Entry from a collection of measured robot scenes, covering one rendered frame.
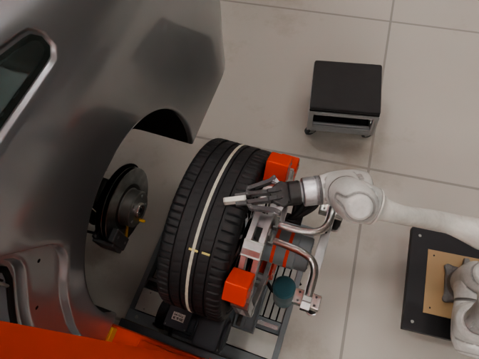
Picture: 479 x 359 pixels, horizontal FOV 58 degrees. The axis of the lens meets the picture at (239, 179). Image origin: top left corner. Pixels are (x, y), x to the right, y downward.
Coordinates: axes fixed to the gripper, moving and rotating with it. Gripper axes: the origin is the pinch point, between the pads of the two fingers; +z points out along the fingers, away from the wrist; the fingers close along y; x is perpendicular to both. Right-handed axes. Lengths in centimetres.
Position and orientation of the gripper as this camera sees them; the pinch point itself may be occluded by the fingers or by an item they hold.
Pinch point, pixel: (234, 200)
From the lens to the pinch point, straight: 132.0
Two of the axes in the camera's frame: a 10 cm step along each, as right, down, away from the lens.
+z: -9.9, 1.2, 0.4
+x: -0.9, -3.9, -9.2
